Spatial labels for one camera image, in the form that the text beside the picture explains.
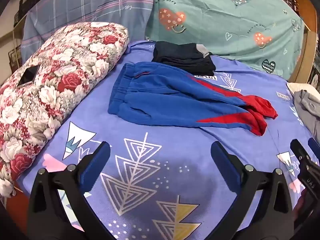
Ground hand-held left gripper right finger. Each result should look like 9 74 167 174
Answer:
207 141 294 240

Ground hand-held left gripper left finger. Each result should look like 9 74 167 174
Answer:
27 141 118 240

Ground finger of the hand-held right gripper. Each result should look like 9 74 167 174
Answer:
307 137 320 157
290 139 312 164

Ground blue and red pants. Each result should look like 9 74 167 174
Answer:
107 61 279 136

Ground grey garment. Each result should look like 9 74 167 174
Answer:
293 89 320 139

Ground white cloth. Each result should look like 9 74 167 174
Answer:
286 81 315 98

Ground purple printed bedsheet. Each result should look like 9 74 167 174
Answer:
19 40 320 240

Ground red floral pillow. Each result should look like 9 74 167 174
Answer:
0 22 130 197

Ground black phone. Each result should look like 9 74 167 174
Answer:
16 65 42 87

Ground folded black garment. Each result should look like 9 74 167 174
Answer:
152 41 216 74

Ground wooden bed frame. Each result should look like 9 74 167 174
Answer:
289 0 319 83

